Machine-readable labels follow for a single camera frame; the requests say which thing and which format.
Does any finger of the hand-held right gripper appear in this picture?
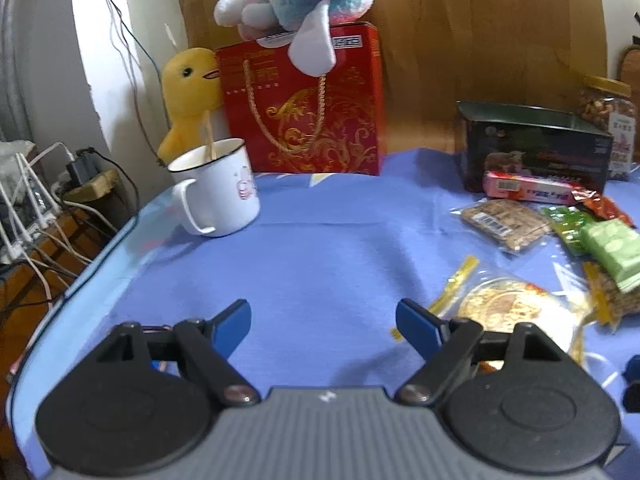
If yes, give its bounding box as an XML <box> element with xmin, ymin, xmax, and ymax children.
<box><xmin>621</xmin><ymin>360</ymin><xmax>640</xmax><ymax>413</ymax></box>

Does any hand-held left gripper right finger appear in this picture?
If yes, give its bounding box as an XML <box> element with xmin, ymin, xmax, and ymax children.
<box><xmin>394</xmin><ymin>298</ymin><xmax>566</xmax><ymax>406</ymax></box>

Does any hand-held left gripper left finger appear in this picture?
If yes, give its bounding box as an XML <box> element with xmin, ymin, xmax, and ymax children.
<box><xmin>97</xmin><ymin>299</ymin><xmax>262</xmax><ymax>407</ymax></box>

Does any red snack packet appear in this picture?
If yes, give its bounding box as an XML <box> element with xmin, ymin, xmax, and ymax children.
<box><xmin>570</xmin><ymin>187</ymin><xmax>636</xmax><ymax>231</ymax></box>

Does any black printed box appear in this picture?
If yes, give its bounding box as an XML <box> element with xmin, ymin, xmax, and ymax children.
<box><xmin>454</xmin><ymin>101</ymin><xmax>615</xmax><ymax>194</ymax></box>

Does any round cookie packet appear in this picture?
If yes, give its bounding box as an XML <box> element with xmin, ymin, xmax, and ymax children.
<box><xmin>390</xmin><ymin>255</ymin><xmax>593</xmax><ymax>366</ymax></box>

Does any orange peanut bar packet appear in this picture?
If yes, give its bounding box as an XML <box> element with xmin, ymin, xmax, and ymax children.
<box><xmin>582</xmin><ymin>260</ymin><xmax>640</xmax><ymax>331</ymax></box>

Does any blue tablecloth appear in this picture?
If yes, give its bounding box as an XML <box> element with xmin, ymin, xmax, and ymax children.
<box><xmin>7</xmin><ymin>147</ymin><xmax>640</xmax><ymax>480</ymax></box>

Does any white enamel mug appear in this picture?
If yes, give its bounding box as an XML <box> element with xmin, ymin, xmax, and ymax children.
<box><xmin>167</xmin><ymin>137</ymin><xmax>262</xmax><ymax>238</ymax></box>

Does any brown cracker packet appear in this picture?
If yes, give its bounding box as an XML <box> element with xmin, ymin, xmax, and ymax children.
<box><xmin>450</xmin><ymin>199</ymin><xmax>556</xmax><ymax>256</ymax></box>

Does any light green snack packet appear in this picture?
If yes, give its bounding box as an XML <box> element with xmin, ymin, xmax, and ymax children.
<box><xmin>580</xmin><ymin>220</ymin><xmax>640</xmax><ymax>293</ymax></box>

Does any pink snack packet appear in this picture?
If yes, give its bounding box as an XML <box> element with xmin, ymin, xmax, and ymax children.
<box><xmin>482</xmin><ymin>171</ymin><xmax>583</xmax><ymax>206</ymax></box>

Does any dark green snack packet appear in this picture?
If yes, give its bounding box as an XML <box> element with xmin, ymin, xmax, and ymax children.
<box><xmin>542</xmin><ymin>205</ymin><xmax>596</xmax><ymax>256</ymax></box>

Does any wooden stick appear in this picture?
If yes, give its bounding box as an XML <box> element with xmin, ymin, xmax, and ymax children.
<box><xmin>201</xmin><ymin>109</ymin><xmax>217</xmax><ymax>162</ymax></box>

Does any tan cardboard box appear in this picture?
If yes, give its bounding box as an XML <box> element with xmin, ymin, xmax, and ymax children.
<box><xmin>62</xmin><ymin>170</ymin><xmax>121</xmax><ymax>206</ymax></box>

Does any wooden side table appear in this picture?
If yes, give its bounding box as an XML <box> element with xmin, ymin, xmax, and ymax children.
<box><xmin>0</xmin><ymin>195</ymin><xmax>121</xmax><ymax>376</ymax></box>

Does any red gift box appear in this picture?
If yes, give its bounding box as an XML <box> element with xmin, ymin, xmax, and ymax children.
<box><xmin>215</xmin><ymin>21</ymin><xmax>385</xmax><ymax>177</ymax></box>

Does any black charger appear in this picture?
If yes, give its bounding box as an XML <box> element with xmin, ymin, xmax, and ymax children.
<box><xmin>67</xmin><ymin>147</ymin><xmax>108</xmax><ymax>186</ymax></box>

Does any yellow duck plush toy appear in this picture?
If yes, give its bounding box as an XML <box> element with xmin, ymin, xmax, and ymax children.
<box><xmin>157</xmin><ymin>47</ymin><xmax>226</xmax><ymax>166</ymax></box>

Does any clear nut jar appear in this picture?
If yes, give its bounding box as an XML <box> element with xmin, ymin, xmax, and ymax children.
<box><xmin>579</xmin><ymin>75</ymin><xmax>637</xmax><ymax>182</ymax></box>

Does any thin black wall cable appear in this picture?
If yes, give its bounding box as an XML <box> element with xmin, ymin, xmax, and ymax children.
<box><xmin>95</xmin><ymin>0</ymin><xmax>171</xmax><ymax>167</ymax></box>

